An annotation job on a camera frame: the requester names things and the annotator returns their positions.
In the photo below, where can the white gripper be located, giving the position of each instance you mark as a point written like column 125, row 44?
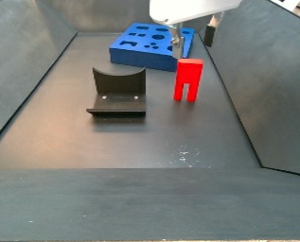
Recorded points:
column 172, row 12

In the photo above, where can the red two-pronged block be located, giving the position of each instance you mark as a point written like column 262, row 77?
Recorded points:
column 188, row 74

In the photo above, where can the blue shape-sorter board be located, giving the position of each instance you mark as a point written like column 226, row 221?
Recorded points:
column 144, row 46

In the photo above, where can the black curved holder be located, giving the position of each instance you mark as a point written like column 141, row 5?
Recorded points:
column 121, row 94

